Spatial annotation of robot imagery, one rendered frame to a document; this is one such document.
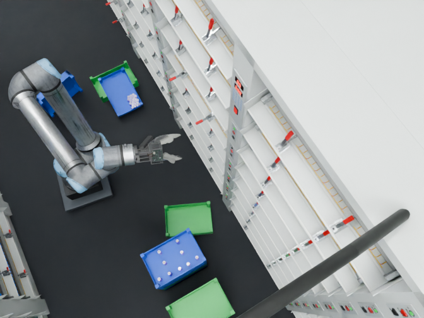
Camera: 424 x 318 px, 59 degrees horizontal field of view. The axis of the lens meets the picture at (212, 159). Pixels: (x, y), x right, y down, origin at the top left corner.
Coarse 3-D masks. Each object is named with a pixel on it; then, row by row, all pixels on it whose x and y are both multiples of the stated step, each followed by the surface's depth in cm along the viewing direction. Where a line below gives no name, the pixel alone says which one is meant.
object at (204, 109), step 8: (168, 48) 184; (168, 56) 187; (176, 56) 186; (176, 64) 185; (176, 72) 184; (184, 80) 182; (192, 88) 180; (192, 96) 179; (200, 104) 177; (208, 112) 175; (216, 128) 172; (216, 136) 172; (224, 136) 171; (224, 144) 170
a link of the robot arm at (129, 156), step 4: (124, 144) 156; (128, 144) 157; (124, 148) 155; (128, 148) 155; (132, 148) 156; (124, 152) 154; (128, 152) 155; (132, 152) 155; (124, 156) 154; (128, 156) 155; (132, 156) 155; (124, 160) 155; (128, 160) 155; (132, 160) 156; (128, 164) 157; (132, 164) 158
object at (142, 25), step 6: (126, 0) 223; (132, 6) 221; (132, 12) 220; (138, 12) 219; (138, 18) 218; (138, 24) 217; (144, 24) 216; (144, 30) 215; (150, 36) 211; (150, 42) 213; (156, 42) 211; (156, 48) 211; (156, 54) 210
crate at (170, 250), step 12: (168, 240) 206; (180, 240) 211; (192, 240) 211; (144, 252) 204; (156, 252) 209; (168, 252) 208; (192, 252) 208; (156, 264) 206; (168, 264) 206; (180, 264) 206; (192, 264) 206; (156, 276) 204; (168, 276) 204; (156, 288) 195
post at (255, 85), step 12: (240, 48) 95; (240, 60) 99; (240, 72) 103; (252, 72) 95; (252, 84) 101; (252, 96) 108; (228, 120) 138; (252, 120) 124; (228, 132) 148; (240, 132) 132; (228, 144) 157; (240, 144) 140; (228, 156) 169; (240, 156) 153; (228, 204) 237
